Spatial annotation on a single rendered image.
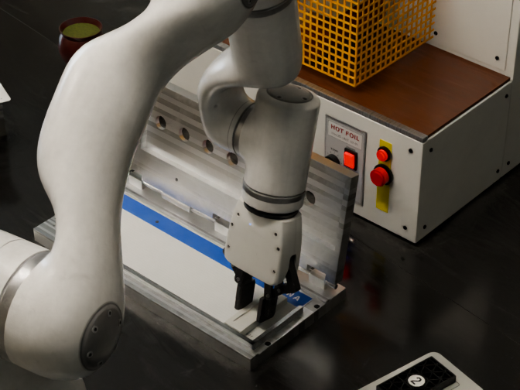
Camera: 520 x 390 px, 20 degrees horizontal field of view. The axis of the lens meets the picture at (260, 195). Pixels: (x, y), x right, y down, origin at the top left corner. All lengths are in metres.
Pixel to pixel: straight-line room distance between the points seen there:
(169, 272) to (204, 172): 0.17
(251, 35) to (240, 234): 0.35
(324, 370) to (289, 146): 0.32
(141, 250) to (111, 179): 0.70
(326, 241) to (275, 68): 0.38
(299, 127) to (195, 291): 0.35
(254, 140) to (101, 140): 0.46
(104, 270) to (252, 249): 0.54
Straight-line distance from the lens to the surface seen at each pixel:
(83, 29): 2.57
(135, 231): 2.21
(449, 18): 2.29
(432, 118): 2.15
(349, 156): 2.20
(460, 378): 1.99
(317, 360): 2.01
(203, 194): 2.19
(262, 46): 1.74
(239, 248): 1.98
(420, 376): 1.97
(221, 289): 2.10
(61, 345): 1.43
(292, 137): 1.87
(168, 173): 2.23
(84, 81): 1.48
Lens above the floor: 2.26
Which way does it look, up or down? 36 degrees down
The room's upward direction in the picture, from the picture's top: straight up
